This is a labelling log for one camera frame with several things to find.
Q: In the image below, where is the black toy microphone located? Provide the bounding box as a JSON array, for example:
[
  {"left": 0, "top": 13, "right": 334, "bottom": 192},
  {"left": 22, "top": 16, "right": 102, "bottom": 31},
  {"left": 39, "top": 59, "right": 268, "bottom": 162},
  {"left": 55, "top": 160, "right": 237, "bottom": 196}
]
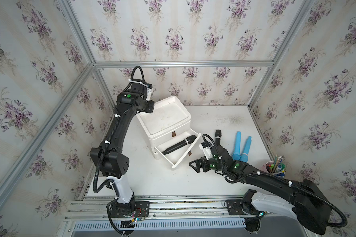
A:
[
  {"left": 162, "top": 135, "right": 197, "bottom": 155},
  {"left": 215, "top": 129, "right": 222, "bottom": 146}
]

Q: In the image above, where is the white slotted cable duct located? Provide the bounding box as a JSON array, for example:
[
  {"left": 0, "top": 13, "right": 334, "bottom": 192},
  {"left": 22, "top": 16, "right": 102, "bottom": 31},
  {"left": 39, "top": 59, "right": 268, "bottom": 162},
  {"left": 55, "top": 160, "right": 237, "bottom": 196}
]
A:
[{"left": 73, "top": 218, "right": 246, "bottom": 232}]

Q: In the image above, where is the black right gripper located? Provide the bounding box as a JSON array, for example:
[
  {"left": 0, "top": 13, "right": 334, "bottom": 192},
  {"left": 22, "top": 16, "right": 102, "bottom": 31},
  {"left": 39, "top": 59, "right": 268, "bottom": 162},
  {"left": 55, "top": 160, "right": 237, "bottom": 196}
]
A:
[{"left": 188, "top": 153, "right": 227, "bottom": 173}]

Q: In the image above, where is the white plastic drawer cabinet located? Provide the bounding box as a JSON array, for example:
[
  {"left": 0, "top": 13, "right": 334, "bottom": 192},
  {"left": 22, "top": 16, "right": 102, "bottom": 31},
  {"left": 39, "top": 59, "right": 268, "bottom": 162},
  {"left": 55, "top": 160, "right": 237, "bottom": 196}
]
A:
[{"left": 136, "top": 96, "right": 191, "bottom": 155}]

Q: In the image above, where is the aluminium mounting rail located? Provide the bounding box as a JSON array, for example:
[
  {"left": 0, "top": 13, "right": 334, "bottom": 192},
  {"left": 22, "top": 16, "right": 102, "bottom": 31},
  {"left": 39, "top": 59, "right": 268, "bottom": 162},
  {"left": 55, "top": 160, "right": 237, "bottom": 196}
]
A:
[{"left": 64, "top": 195, "right": 243, "bottom": 221}]

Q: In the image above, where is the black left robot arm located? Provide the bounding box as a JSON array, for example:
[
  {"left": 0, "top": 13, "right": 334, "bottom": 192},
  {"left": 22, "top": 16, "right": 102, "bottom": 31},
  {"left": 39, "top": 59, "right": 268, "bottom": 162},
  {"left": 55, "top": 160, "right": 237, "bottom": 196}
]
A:
[{"left": 90, "top": 66, "right": 155, "bottom": 212}]

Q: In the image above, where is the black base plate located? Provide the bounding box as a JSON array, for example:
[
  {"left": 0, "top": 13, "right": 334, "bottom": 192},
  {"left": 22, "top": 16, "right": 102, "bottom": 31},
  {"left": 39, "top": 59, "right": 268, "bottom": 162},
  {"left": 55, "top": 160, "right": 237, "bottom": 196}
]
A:
[
  {"left": 106, "top": 200, "right": 150, "bottom": 221},
  {"left": 225, "top": 197, "right": 268, "bottom": 216}
]

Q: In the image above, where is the pink cup with items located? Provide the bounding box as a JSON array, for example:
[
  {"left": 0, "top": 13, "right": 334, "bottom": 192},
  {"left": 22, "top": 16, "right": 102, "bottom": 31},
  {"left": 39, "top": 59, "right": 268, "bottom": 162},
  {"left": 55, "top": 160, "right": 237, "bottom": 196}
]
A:
[{"left": 265, "top": 156, "right": 286, "bottom": 178}]

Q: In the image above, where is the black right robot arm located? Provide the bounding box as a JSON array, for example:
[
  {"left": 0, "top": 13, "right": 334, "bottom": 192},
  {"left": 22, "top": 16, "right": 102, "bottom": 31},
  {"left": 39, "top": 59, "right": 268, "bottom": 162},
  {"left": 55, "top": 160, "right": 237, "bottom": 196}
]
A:
[{"left": 189, "top": 130, "right": 348, "bottom": 235}]

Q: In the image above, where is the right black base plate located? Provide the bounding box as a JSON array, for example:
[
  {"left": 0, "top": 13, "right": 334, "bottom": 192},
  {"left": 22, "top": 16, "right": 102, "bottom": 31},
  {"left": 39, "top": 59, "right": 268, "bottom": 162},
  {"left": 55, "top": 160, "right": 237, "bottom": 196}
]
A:
[{"left": 225, "top": 197, "right": 268, "bottom": 216}]

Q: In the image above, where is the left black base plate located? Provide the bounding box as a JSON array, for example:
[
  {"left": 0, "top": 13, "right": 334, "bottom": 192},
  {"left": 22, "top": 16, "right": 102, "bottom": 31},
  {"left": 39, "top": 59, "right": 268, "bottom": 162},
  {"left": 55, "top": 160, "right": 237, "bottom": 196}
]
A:
[{"left": 106, "top": 200, "right": 150, "bottom": 221}]

